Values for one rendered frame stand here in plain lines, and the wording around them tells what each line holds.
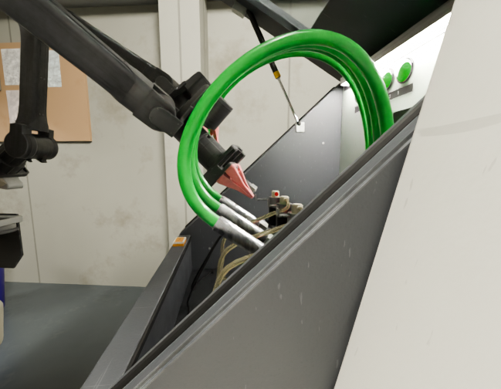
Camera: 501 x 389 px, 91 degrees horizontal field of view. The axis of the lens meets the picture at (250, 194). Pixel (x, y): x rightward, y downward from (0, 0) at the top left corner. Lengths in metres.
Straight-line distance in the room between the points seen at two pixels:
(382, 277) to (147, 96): 0.43
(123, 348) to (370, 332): 0.31
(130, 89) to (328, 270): 0.42
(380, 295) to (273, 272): 0.07
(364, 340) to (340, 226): 0.07
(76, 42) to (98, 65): 0.04
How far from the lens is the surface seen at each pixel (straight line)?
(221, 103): 0.50
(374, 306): 0.19
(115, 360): 0.40
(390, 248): 0.18
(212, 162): 0.49
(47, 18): 0.51
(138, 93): 0.49
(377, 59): 0.72
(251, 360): 0.20
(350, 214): 0.18
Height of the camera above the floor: 1.19
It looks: 8 degrees down
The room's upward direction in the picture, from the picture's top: straight up
